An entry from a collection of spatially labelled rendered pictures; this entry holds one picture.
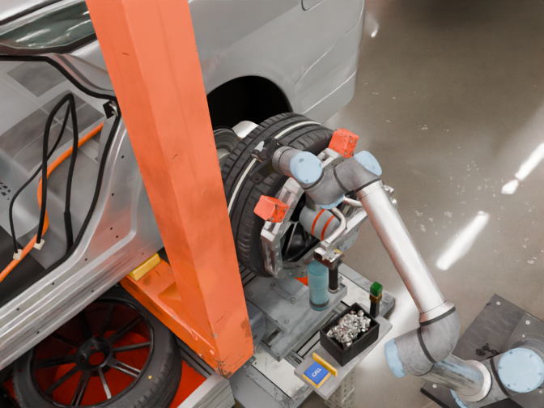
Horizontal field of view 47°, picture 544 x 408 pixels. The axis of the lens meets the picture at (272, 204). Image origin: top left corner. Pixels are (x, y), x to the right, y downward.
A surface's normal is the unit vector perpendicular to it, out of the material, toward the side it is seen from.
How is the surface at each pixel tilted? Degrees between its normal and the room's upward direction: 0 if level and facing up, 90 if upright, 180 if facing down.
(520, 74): 0
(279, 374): 0
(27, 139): 6
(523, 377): 39
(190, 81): 90
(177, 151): 90
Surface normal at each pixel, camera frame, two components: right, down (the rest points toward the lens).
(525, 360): -0.45, -0.15
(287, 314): -0.07, -0.68
